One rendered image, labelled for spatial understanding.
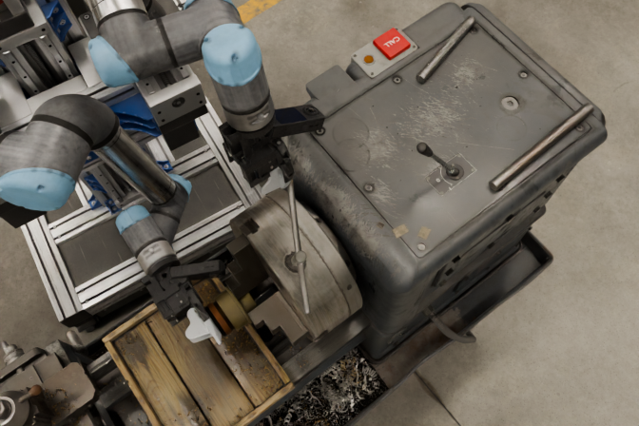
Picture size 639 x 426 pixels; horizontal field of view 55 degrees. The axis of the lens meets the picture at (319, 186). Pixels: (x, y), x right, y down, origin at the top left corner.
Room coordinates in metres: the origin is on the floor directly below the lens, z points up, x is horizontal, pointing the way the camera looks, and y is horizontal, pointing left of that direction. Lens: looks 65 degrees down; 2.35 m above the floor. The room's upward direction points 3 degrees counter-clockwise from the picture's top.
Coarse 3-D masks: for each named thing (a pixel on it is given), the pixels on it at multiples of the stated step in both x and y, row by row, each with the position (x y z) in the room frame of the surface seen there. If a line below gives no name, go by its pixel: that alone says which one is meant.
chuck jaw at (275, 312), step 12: (276, 300) 0.33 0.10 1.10; (252, 312) 0.31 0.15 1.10; (264, 312) 0.31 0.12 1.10; (276, 312) 0.31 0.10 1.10; (288, 312) 0.31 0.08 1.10; (276, 324) 0.28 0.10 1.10; (288, 324) 0.28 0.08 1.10; (300, 324) 0.28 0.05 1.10; (288, 336) 0.26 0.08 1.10; (300, 336) 0.26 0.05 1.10; (312, 336) 0.26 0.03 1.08
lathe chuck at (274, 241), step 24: (240, 216) 0.49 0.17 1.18; (264, 216) 0.47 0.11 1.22; (288, 216) 0.46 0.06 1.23; (264, 240) 0.42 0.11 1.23; (288, 240) 0.41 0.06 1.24; (264, 264) 0.38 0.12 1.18; (312, 264) 0.37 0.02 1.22; (288, 288) 0.32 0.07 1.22; (312, 288) 0.32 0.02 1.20; (336, 288) 0.33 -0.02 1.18; (312, 312) 0.29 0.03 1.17; (336, 312) 0.29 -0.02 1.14
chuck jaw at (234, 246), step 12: (240, 228) 0.46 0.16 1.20; (252, 228) 0.45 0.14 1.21; (240, 240) 0.43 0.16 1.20; (240, 252) 0.40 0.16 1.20; (252, 252) 0.41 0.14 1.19; (228, 264) 0.40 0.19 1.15; (240, 264) 0.39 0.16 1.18; (252, 264) 0.39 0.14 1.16; (240, 276) 0.37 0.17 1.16; (252, 276) 0.37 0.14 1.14; (264, 276) 0.38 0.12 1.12; (240, 288) 0.35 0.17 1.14; (252, 288) 0.36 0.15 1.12
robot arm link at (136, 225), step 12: (120, 216) 0.53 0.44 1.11; (132, 216) 0.53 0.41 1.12; (144, 216) 0.53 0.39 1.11; (120, 228) 0.51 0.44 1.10; (132, 228) 0.50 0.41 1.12; (144, 228) 0.50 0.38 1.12; (156, 228) 0.51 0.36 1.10; (132, 240) 0.48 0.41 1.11; (144, 240) 0.47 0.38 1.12; (156, 240) 0.47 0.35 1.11; (132, 252) 0.46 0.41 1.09
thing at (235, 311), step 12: (228, 288) 0.36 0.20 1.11; (216, 300) 0.33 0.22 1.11; (228, 300) 0.33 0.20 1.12; (240, 300) 0.33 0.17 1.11; (252, 300) 0.33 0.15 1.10; (216, 312) 0.31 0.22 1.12; (228, 312) 0.31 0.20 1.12; (240, 312) 0.31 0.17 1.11; (216, 324) 0.29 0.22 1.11; (228, 324) 0.29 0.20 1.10; (240, 324) 0.29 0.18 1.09
